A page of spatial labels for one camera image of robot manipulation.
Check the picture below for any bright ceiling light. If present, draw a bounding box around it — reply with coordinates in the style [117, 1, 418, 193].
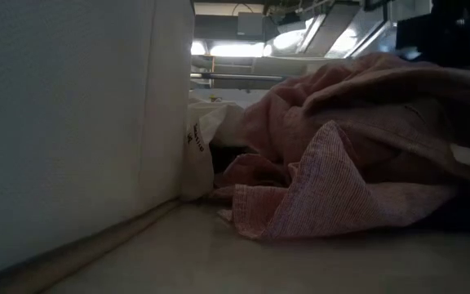
[189, 38, 273, 58]

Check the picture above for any grey ceiling box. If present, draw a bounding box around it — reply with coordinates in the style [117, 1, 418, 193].
[237, 11, 265, 37]

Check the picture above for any beige fabric storage box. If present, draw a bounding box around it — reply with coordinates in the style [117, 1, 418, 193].
[0, 0, 196, 287]

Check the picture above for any pink shirt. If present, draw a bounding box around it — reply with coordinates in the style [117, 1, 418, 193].
[208, 51, 470, 242]

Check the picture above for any grey horizontal pipe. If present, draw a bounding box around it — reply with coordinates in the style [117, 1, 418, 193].
[189, 72, 289, 82]

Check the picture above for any white garment with dark print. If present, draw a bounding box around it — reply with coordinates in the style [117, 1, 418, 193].
[180, 101, 245, 202]

